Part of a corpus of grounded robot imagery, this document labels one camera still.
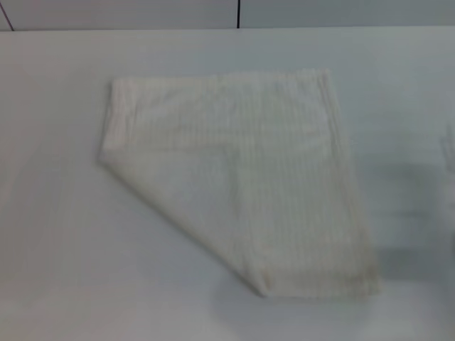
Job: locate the white ribbed towel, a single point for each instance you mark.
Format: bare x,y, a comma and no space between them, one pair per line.
249,170

